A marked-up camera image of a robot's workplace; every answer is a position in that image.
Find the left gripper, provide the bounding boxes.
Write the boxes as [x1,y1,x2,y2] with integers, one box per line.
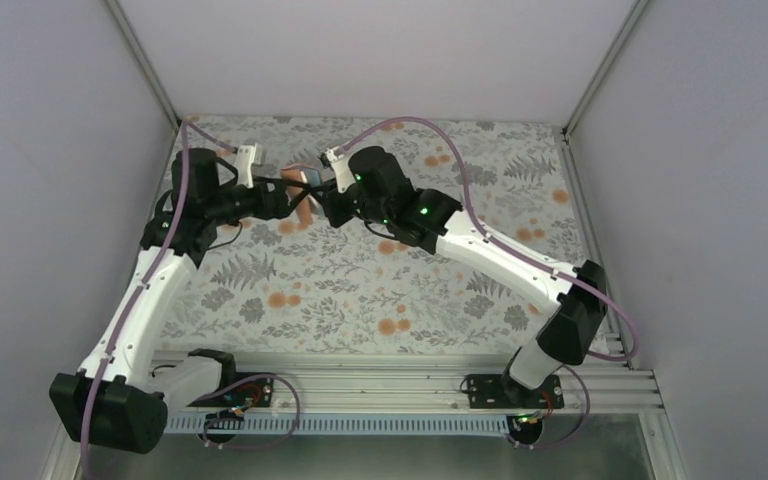
[205,175,308,226]

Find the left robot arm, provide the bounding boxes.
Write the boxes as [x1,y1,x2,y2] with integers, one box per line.
[49,145,294,454]

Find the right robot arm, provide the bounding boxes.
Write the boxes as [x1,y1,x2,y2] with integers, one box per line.
[313,146,607,407]

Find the floral table mat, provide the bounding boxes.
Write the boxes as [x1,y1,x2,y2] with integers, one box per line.
[159,121,585,354]

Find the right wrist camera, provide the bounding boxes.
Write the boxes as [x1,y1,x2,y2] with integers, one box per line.
[319,147,355,194]

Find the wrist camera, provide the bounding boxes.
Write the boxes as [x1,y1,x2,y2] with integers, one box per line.
[319,147,355,194]
[234,143,263,189]

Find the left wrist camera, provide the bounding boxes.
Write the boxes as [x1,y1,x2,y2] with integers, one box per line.
[234,143,263,189]

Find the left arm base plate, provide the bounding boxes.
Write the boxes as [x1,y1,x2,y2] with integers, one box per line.
[187,372,275,408]

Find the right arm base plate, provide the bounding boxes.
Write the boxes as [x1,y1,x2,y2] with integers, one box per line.
[459,374,565,410]

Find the aluminium rail frame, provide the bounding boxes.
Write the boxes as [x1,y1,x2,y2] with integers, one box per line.
[235,352,664,415]

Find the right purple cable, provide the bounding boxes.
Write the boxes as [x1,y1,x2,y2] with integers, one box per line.
[334,116,641,452]

